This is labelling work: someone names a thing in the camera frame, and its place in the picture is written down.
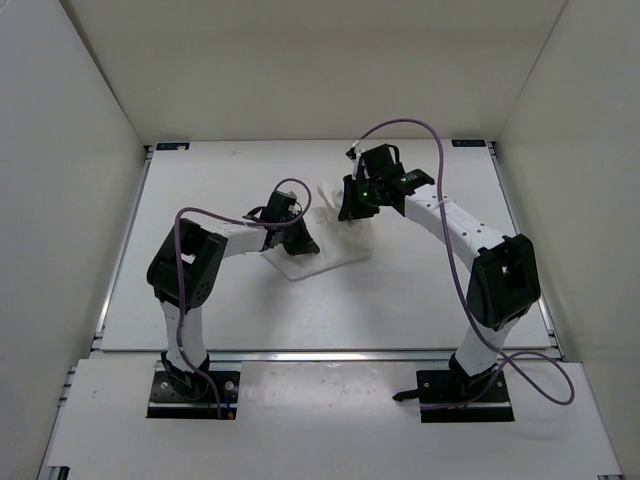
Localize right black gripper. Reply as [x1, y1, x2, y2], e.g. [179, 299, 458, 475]
[338, 175, 382, 223]

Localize white pleated skirt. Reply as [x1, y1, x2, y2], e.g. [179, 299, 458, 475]
[261, 182, 375, 281]

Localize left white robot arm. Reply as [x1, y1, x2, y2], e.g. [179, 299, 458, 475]
[146, 190, 320, 401]

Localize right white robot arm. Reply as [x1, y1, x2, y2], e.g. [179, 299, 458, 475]
[338, 144, 541, 404]

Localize right blue corner label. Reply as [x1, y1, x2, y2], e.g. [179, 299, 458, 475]
[451, 139, 486, 148]

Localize blue corner label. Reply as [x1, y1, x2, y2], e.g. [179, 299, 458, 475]
[155, 142, 190, 151]
[451, 139, 486, 148]

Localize left blue corner label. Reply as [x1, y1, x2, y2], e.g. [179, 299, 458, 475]
[155, 142, 190, 151]

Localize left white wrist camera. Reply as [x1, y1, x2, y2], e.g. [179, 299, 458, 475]
[287, 191, 302, 216]

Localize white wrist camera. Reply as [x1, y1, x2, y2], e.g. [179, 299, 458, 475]
[345, 140, 363, 179]
[287, 191, 302, 216]

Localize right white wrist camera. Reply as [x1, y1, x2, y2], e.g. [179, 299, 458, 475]
[345, 140, 363, 179]

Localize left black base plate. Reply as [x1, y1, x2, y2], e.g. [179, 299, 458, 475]
[146, 363, 241, 421]

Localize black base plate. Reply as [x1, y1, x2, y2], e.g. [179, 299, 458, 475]
[416, 370, 515, 424]
[146, 363, 241, 421]

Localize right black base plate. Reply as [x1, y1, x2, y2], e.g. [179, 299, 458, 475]
[416, 370, 515, 424]

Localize aluminium rail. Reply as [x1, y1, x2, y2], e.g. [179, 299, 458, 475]
[89, 347, 481, 367]

